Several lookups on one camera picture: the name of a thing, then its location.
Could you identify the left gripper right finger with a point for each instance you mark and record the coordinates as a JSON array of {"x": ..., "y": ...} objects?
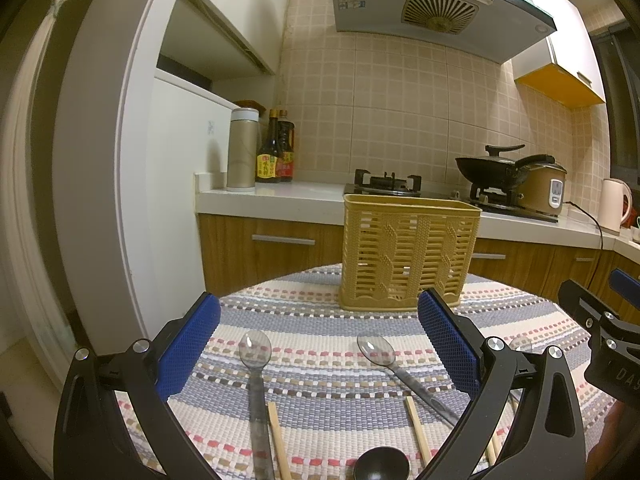
[{"x": 546, "y": 439}]

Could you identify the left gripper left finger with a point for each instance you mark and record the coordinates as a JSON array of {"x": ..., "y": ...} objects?
[{"x": 91, "y": 440}]

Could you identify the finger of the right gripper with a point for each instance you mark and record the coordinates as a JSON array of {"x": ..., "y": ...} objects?
[
  {"x": 587, "y": 310},
  {"x": 623, "y": 283}
]

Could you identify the wooden chopstick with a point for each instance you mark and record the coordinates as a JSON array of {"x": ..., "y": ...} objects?
[
  {"x": 421, "y": 440},
  {"x": 278, "y": 442}
]

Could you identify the black plastic spoon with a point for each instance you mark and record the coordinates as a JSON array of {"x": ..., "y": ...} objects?
[{"x": 382, "y": 463}]

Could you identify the pink electric kettle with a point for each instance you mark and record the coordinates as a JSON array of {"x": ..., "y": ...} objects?
[{"x": 615, "y": 204}]

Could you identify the gold rice cooker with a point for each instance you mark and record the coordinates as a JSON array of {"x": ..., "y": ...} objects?
[{"x": 543, "y": 189}]

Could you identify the black wok with lid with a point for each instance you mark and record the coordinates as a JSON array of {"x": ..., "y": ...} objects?
[{"x": 496, "y": 171}]

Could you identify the beige plastic utensil basket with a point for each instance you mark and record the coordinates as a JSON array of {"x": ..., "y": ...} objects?
[{"x": 394, "y": 248}]

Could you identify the black gas stove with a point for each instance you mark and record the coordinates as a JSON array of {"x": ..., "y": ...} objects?
[{"x": 490, "y": 200}]

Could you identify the dark window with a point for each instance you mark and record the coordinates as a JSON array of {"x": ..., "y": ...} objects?
[{"x": 617, "y": 52}]

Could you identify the grey range hood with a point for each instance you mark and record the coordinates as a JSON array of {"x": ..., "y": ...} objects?
[{"x": 494, "y": 29}]

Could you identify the white refrigerator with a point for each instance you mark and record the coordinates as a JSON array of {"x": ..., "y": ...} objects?
[{"x": 188, "y": 134}]

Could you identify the dark soy sauce bottle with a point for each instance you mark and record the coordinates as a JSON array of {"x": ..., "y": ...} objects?
[{"x": 268, "y": 154}]

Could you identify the gold thermos bottle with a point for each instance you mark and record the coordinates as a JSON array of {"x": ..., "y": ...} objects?
[{"x": 242, "y": 148}]

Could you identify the red label sauce bottle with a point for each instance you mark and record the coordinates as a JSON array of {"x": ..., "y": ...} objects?
[{"x": 286, "y": 133}]

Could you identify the white cabinet above fridge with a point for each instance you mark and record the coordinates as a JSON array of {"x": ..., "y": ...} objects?
[{"x": 226, "y": 39}]

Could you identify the white upper wall cabinet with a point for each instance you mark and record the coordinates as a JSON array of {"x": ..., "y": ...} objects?
[{"x": 562, "y": 66}]

